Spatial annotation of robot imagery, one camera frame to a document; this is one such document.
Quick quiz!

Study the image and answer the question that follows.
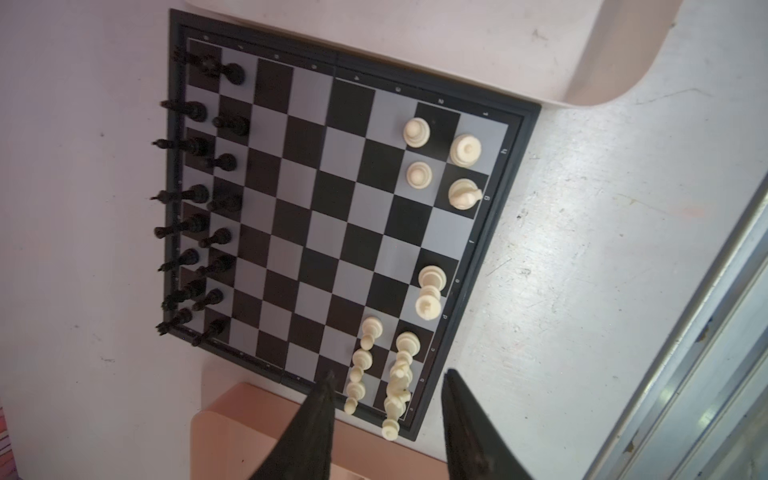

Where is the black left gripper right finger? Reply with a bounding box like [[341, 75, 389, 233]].
[[441, 369, 532, 480]]

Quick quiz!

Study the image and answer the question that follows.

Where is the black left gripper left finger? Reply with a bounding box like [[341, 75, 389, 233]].
[[250, 372, 335, 479]]

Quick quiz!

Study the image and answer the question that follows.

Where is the black white chess board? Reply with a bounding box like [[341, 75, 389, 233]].
[[154, 10, 541, 440]]

